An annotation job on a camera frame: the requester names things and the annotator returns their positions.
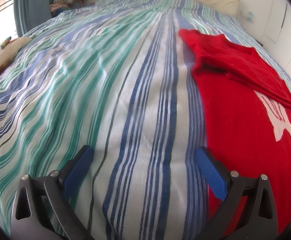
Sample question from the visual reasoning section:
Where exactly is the wall socket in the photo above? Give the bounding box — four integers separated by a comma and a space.
240, 10, 253, 22

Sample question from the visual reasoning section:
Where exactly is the patterned cushion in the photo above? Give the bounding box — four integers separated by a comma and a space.
0, 36, 32, 74

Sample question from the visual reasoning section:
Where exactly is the striped blue green bedspread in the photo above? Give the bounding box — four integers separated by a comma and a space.
0, 0, 291, 239

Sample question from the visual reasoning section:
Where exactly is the blue curtain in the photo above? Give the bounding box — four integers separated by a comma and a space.
14, 0, 53, 37

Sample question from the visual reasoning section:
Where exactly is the red sweater with white rabbit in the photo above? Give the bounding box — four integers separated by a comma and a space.
179, 29, 291, 232

